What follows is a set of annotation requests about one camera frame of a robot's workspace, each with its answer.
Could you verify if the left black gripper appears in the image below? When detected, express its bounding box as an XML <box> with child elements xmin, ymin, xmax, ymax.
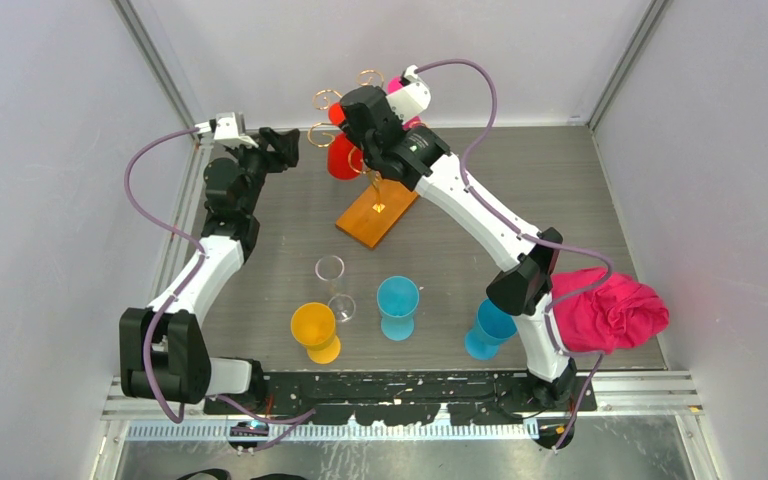
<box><xmin>227</xmin><ymin>129</ymin><xmax>299</xmax><ymax>216</ymax></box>

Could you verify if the blue wine glass centre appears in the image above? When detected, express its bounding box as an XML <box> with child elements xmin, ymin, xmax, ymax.
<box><xmin>376</xmin><ymin>276</ymin><xmax>420</xmax><ymax>341</ymax></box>

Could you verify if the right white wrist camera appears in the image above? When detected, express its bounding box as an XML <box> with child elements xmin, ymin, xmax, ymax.
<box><xmin>385</xmin><ymin>65</ymin><xmax>431</xmax><ymax>124</ymax></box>

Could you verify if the pink crumpled cloth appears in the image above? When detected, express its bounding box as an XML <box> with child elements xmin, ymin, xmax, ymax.
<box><xmin>554</xmin><ymin>273</ymin><xmax>670</xmax><ymax>354</ymax></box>

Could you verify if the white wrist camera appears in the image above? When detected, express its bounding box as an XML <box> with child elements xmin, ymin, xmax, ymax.
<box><xmin>194</xmin><ymin>112</ymin><xmax>258</xmax><ymax>149</ymax></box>
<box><xmin>385</xmin><ymin>65</ymin><xmax>431</xmax><ymax>124</ymax></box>

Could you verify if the blue wine glass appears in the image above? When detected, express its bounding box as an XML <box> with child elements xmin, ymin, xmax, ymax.
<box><xmin>464</xmin><ymin>299</ymin><xmax>517</xmax><ymax>360</ymax></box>
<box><xmin>376</xmin><ymin>276</ymin><xmax>420</xmax><ymax>341</ymax></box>

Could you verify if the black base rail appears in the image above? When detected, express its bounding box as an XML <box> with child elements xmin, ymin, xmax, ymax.
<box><xmin>233</xmin><ymin>370</ymin><xmax>596</xmax><ymax>426</ymax></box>

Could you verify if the gold wire glass rack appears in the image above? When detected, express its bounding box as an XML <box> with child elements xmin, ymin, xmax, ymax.
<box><xmin>306</xmin><ymin>89</ymin><xmax>418</xmax><ymax>250</ymax></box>

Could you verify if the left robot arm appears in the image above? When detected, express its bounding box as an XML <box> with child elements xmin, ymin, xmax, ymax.
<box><xmin>119</xmin><ymin>127</ymin><xmax>300</xmax><ymax>414</ymax></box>

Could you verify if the clear wine glass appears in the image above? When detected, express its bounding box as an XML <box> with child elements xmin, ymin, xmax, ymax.
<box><xmin>314</xmin><ymin>255</ymin><xmax>356</xmax><ymax>323</ymax></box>

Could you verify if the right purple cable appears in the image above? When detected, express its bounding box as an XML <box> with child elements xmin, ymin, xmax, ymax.
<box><xmin>413</xmin><ymin>58</ymin><xmax>617</xmax><ymax>452</ymax></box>

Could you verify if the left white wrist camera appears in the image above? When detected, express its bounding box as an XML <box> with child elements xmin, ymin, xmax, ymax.
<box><xmin>194</xmin><ymin>112</ymin><xmax>258</xmax><ymax>149</ymax></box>

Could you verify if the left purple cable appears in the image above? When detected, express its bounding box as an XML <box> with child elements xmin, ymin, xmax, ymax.
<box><xmin>123</xmin><ymin>127</ymin><xmax>316</xmax><ymax>452</ymax></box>

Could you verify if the red plastic wine glass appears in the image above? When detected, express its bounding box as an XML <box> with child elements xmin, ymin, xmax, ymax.
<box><xmin>327</xmin><ymin>104</ymin><xmax>360</xmax><ymax>180</ymax></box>

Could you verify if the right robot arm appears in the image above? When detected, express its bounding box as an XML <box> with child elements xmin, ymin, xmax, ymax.
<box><xmin>339</xmin><ymin>83</ymin><xmax>577</xmax><ymax>411</ymax></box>

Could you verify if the yellow plastic wine glass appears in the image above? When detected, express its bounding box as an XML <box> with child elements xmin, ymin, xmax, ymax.
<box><xmin>291</xmin><ymin>302</ymin><xmax>341</xmax><ymax>365</ymax></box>

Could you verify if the blue wine glass right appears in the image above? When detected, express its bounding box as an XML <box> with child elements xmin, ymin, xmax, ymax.
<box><xmin>464</xmin><ymin>299</ymin><xmax>517</xmax><ymax>360</ymax></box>

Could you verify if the purple cable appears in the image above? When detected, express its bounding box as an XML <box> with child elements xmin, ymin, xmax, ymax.
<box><xmin>413</xmin><ymin>58</ymin><xmax>617</xmax><ymax>452</ymax></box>
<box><xmin>123</xmin><ymin>127</ymin><xmax>316</xmax><ymax>452</ymax></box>

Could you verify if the pink plastic wine glass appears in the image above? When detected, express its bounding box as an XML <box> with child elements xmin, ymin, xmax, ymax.
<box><xmin>386</xmin><ymin>77</ymin><xmax>424</xmax><ymax>130</ymax></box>

